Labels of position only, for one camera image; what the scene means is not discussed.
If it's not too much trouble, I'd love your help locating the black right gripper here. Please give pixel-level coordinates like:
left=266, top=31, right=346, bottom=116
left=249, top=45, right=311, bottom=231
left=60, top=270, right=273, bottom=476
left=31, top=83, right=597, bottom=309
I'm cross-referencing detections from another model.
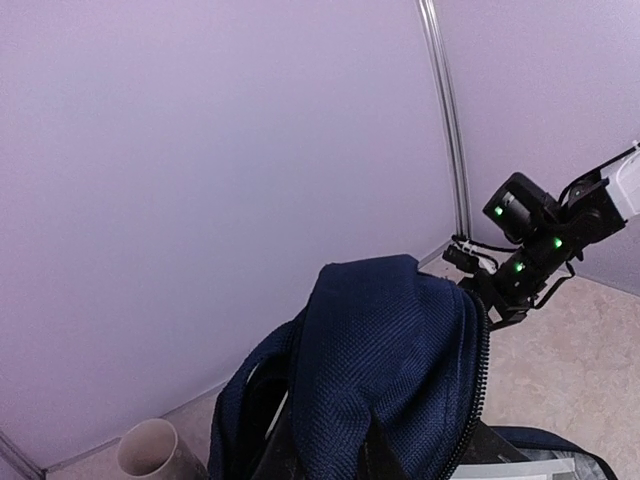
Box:
left=457, top=272, right=538, bottom=330

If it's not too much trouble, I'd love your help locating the navy blue student backpack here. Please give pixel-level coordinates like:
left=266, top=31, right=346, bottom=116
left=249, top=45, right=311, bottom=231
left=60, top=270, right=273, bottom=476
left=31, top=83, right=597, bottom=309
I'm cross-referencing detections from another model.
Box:
left=208, top=255, right=614, bottom=479

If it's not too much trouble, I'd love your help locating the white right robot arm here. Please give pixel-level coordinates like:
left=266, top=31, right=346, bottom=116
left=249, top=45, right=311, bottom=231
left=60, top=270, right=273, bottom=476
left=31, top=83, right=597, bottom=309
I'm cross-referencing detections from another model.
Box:
left=443, top=144, right=639, bottom=331

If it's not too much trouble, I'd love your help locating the right aluminium frame post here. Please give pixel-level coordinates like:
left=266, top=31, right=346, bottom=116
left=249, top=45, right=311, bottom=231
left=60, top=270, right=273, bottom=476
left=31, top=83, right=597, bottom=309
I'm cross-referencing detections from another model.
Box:
left=417, top=0, right=472, bottom=238

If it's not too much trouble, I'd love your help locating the white floral paper cup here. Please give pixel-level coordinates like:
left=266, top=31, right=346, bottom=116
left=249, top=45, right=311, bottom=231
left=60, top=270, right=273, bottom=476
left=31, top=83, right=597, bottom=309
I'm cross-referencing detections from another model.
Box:
left=116, top=418, right=208, bottom=479

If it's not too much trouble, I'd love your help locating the grey ianra book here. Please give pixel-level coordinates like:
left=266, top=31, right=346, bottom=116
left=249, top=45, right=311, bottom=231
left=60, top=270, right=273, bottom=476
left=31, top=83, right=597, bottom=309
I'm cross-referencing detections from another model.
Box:
left=452, top=458, right=577, bottom=480

